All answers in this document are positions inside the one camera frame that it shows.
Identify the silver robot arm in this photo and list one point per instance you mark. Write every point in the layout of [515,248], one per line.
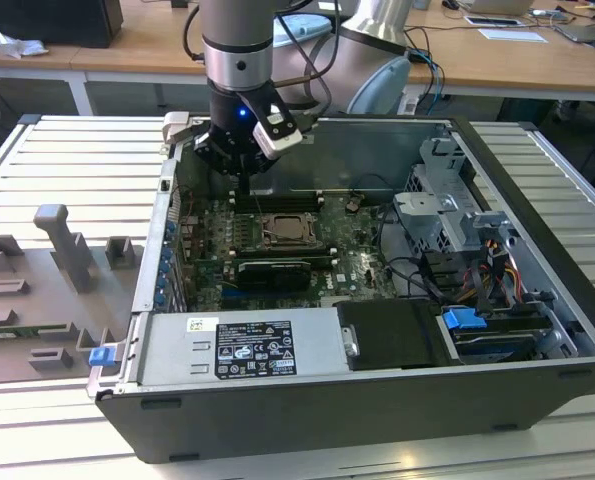
[234,50]

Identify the black open PC case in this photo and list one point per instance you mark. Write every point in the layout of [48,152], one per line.
[327,415]

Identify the small blue plastic latch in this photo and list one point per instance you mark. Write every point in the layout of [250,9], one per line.
[101,356]

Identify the small white power adapter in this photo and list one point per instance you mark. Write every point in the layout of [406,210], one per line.
[410,105]

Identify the silver power supply unit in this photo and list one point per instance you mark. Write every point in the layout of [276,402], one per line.
[177,350]

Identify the white paper sheet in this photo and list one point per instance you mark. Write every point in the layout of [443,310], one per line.
[512,35]

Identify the CPU socket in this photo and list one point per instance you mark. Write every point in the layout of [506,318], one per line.
[264,244]

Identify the green motherboard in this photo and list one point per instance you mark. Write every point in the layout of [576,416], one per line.
[362,270]

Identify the long wooden desk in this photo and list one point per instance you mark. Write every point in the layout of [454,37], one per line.
[127,47]

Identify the grey parts rack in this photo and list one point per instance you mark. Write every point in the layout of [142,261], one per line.
[27,300]

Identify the black graphics card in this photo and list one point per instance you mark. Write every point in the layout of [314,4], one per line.
[274,275]

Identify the blue disk carrier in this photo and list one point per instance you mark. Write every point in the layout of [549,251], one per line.
[462,318]

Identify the black plastic air shroud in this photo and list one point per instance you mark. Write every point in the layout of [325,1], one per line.
[392,335]

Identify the small white yellow sticker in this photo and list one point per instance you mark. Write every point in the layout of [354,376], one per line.
[201,324]

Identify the small square CPU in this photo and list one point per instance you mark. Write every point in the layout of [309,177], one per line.
[292,227]

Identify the green RAM stick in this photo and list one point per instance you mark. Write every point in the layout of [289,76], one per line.
[22,331]

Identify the black power supply label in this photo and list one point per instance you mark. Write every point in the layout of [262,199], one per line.
[254,350]

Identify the flat tablet device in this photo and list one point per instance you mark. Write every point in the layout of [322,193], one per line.
[492,20]

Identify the white wrist camera black face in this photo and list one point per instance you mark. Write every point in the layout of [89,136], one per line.
[277,132]

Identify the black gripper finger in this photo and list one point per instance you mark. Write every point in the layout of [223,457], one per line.
[204,145]
[263,162]

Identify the crumpled white paper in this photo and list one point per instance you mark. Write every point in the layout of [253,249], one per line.
[19,44]

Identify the black disk drive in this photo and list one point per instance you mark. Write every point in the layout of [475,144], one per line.
[502,337]

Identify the black box on desk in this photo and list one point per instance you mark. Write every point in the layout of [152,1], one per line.
[52,22]

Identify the dark grey laptop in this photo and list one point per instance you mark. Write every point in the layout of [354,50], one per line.
[582,32]

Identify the black RAM slot bank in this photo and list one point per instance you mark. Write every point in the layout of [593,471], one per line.
[282,255]
[277,202]

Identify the silver metal drive cage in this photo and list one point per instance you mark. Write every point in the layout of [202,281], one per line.
[427,215]

